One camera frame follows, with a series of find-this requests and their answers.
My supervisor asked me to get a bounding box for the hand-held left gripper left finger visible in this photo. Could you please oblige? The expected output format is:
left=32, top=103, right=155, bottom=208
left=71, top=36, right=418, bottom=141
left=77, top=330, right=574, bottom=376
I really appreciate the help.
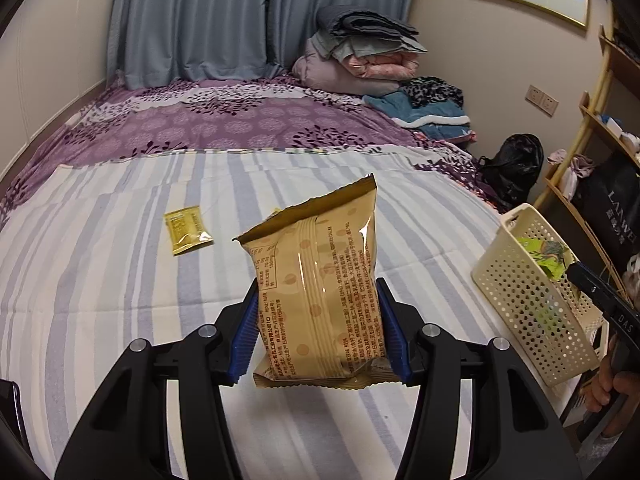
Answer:
left=54, top=285, right=261, bottom=480

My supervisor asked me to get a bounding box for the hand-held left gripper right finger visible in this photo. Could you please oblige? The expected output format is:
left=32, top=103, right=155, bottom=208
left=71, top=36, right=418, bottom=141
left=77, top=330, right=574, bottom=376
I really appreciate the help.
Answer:
left=376, top=277, right=583, bottom=480

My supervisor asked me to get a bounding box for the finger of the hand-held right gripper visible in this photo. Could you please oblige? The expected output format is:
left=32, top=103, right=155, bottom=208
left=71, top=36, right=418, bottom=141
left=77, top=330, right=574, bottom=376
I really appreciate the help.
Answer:
left=566, top=260, right=633, bottom=321

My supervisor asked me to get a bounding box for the green seaweed snack packet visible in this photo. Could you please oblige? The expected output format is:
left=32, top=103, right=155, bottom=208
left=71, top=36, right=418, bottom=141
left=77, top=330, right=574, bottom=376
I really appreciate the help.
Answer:
left=517, top=236, right=583, bottom=281

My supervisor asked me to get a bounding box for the cream perforated plastic basket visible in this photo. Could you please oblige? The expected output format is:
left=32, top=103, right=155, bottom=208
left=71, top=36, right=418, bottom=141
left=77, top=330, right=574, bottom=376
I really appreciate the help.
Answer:
left=472, top=203, right=608, bottom=387

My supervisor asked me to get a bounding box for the brown snack bag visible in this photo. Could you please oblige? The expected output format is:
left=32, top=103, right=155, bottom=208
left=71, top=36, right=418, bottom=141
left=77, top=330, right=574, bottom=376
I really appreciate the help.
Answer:
left=232, top=172, right=408, bottom=391

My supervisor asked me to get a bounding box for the person's right hand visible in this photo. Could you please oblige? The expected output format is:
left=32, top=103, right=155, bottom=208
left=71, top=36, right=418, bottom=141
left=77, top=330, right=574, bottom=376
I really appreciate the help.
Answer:
left=584, top=356, right=640, bottom=432

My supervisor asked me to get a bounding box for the black printed tote bag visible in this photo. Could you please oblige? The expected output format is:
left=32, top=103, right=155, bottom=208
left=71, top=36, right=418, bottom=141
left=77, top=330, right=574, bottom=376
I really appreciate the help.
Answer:
left=570, top=152, right=640, bottom=266

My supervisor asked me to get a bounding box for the pink cloth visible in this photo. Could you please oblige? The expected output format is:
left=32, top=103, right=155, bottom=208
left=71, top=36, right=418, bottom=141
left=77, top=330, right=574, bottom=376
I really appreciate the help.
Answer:
left=547, top=149, right=596, bottom=181

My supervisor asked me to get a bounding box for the small yellow snack packet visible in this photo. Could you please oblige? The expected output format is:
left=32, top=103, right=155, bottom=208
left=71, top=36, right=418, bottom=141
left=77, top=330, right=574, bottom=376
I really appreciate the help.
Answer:
left=164, top=206, right=215, bottom=257

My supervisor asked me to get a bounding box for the black plastic bag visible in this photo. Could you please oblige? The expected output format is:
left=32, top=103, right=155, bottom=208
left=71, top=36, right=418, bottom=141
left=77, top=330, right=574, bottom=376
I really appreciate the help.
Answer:
left=479, top=133, right=544, bottom=211

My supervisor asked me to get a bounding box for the blue white striped sheet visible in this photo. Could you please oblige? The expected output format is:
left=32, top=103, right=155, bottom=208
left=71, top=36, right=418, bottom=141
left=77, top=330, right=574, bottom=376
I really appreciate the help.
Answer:
left=0, top=147, right=506, bottom=480

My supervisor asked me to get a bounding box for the wooden shelf rack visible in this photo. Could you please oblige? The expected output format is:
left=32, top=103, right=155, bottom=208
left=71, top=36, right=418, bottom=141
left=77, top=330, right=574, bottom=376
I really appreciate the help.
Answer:
left=532, top=25, right=640, bottom=281

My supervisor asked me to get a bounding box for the purple floral bedsheet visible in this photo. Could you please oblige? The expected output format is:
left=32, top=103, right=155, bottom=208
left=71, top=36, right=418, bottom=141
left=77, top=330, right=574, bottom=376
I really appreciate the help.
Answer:
left=0, top=72, right=501, bottom=231

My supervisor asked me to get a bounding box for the blue folded blanket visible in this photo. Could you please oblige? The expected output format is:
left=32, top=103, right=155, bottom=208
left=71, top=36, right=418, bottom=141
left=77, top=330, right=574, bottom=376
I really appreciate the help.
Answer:
left=362, top=90, right=472, bottom=140

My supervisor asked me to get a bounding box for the leopard print cloth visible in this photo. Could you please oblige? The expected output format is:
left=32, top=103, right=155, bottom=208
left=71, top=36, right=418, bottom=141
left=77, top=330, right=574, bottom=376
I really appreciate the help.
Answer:
left=400, top=76, right=465, bottom=108

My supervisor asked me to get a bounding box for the pink floral folded quilt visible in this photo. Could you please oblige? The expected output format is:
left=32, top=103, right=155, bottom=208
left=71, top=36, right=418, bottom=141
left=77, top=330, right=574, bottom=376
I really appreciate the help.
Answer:
left=345, top=52, right=418, bottom=81

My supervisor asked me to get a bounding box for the mauve folded quilt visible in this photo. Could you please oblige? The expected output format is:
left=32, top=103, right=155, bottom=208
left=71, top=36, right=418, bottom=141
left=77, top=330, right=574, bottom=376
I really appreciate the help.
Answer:
left=291, top=40, right=406, bottom=96

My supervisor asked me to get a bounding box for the pale green folded cloth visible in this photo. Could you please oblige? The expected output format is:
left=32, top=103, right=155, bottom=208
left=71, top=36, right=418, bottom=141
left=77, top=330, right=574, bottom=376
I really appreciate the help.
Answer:
left=312, top=30, right=428, bottom=61

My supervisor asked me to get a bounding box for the dark grey folded blanket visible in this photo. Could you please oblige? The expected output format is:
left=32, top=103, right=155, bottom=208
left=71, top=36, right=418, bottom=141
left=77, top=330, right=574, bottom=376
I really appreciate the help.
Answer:
left=317, top=5, right=421, bottom=41

